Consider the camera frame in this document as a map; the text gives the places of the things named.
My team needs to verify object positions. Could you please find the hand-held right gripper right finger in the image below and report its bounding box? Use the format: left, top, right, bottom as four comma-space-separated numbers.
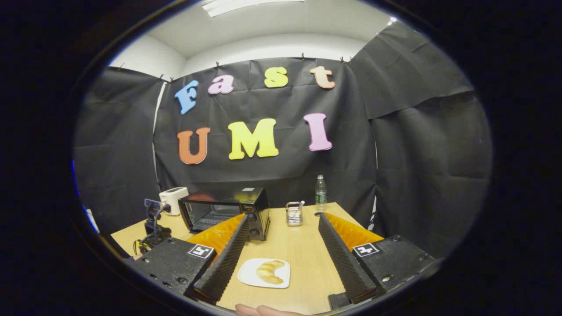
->
317, 212, 440, 310

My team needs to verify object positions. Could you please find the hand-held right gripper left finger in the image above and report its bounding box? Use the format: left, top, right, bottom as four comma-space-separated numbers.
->
127, 213, 255, 305

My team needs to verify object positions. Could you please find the golden croissant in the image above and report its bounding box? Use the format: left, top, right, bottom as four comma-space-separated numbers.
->
256, 260, 286, 285

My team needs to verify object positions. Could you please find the black electric oven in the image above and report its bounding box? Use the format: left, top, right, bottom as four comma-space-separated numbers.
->
178, 187, 270, 242

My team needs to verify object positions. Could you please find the white plate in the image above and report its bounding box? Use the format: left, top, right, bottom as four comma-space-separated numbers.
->
237, 258, 291, 289

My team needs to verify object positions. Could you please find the white toaster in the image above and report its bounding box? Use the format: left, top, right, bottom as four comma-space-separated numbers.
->
159, 187, 189, 216

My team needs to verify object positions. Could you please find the clear glass cup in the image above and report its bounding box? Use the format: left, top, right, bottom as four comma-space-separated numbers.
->
286, 201, 304, 226

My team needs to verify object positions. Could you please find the green label water bottle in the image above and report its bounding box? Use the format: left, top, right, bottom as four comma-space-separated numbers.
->
315, 175, 328, 212

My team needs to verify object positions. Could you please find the black backdrop cloth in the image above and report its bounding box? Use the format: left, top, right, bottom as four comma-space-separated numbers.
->
74, 21, 492, 259

